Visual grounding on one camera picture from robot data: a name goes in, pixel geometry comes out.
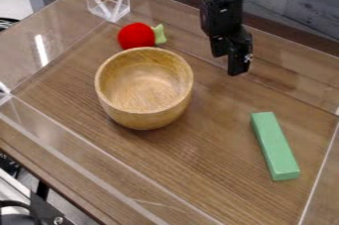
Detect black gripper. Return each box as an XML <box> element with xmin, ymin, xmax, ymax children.
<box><xmin>200</xmin><ymin>0</ymin><xmax>253</xmax><ymax>76</ymax></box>

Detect red plush fruit green leaf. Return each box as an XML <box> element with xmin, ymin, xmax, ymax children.
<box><xmin>116</xmin><ymin>23</ymin><xmax>166</xmax><ymax>50</ymax></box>

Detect wooden bowl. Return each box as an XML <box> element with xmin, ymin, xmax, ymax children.
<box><xmin>93</xmin><ymin>47</ymin><xmax>193</xmax><ymax>130</ymax></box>

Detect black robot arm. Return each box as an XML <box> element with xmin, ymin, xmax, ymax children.
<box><xmin>200</xmin><ymin>0</ymin><xmax>253</xmax><ymax>76</ymax></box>

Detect green rectangular block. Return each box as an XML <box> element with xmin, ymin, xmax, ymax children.
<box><xmin>250</xmin><ymin>112</ymin><xmax>300</xmax><ymax>181</ymax></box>

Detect clear acrylic corner bracket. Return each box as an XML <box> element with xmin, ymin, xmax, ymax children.
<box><xmin>85</xmin><ymin>0</ymin><xmax>129</xmax><ymax>23</ymax></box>

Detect clear acrylic tray wall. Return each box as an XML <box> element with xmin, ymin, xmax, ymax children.
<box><xmin>0</xmin><ymin>83</ymin><xmax>221</xmax><ymax>225</ymax></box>

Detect black metal bracket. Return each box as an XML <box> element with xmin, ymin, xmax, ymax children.
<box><xmin>30</xmin><ymin>193</ymin><xmax>76</xmax><ymax>225</ymax></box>

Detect black cable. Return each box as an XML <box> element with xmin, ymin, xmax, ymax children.
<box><xmin>0</xmin><ymin>199</ymin><xmax>44</xmax><ymax>225</ymax></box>

